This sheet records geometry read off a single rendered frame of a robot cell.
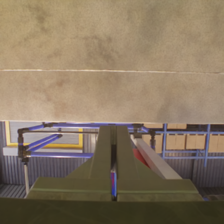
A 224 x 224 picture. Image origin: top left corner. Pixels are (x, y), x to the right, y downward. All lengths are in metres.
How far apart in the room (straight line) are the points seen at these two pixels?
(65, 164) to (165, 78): 12.05
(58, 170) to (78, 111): 12.42
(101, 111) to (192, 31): 0.18
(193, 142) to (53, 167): 9.70
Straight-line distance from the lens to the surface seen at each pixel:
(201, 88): 0.29
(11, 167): 14.10
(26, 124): 12.33
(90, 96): 0.25
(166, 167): 0.49
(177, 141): 10.37
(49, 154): 1.00
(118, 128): 0.15
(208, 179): 14.30
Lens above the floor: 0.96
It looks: 7 degrees up
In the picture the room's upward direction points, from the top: 179 degrees counter-clockwise
